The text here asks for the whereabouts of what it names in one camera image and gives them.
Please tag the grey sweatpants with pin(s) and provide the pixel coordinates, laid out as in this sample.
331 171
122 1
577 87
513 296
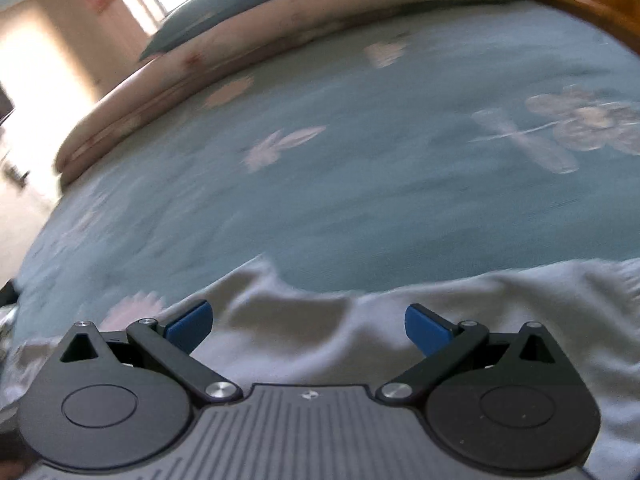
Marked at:
310 340

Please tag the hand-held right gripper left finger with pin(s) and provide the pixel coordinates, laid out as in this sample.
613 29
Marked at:
190 325

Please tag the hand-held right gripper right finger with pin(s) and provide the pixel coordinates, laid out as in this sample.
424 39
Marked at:
427 327

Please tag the teal pillow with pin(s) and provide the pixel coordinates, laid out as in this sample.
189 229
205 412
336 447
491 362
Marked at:
240 5

